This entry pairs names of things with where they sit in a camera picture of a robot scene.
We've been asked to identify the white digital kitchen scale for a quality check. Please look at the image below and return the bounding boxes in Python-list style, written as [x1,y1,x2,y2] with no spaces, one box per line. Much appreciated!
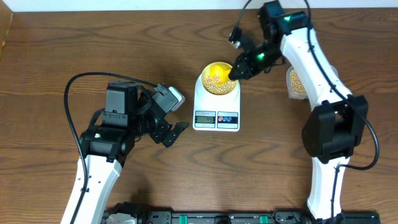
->
[193,75,241,132]

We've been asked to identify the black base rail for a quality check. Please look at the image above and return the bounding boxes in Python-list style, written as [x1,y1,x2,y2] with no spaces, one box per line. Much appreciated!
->
[100,202,381,224]

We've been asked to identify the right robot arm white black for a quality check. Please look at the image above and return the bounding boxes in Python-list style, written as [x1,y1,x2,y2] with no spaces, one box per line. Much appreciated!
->
[228,1,370,223]

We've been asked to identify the pale yellow plastic bowl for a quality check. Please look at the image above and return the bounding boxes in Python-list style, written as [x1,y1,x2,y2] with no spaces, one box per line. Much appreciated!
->
[201,62,238,88]

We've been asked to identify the clear container of soybeans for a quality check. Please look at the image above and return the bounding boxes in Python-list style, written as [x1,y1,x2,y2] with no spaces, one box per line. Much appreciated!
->
[286,65,339,100]

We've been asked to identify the yellow plastic measuring scoop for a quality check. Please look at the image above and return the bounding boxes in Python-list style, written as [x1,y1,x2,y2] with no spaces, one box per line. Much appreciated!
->
[210,64,231,85]

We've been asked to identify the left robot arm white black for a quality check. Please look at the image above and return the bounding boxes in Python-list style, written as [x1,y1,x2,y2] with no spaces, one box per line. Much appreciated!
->
[62,81,189,223]

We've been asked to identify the soybeans heap in bowl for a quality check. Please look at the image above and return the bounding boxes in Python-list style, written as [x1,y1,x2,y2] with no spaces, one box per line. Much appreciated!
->
[203,76,237,95]

